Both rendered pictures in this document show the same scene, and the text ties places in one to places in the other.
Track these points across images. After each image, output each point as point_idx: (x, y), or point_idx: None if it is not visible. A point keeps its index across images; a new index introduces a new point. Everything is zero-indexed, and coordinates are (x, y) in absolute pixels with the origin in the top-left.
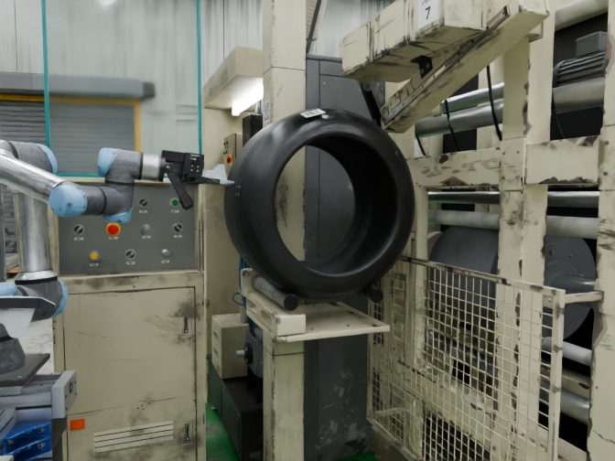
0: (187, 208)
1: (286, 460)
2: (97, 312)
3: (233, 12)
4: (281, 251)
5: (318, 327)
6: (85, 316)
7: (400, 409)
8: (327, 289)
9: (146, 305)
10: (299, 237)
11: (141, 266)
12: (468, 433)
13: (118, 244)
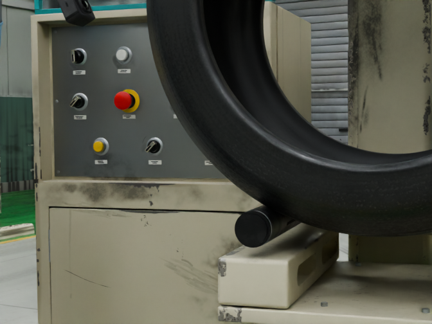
0: (69, 19)
1: None
2: (95, 242)
3: None
4: (215, 101)
5: (347, 305)
6: (78, 245)
7: None
8: (336, 203)
9: (170, 238)
10: (414, 103)
11: (171, 169)
12: None
13: (136, 128)
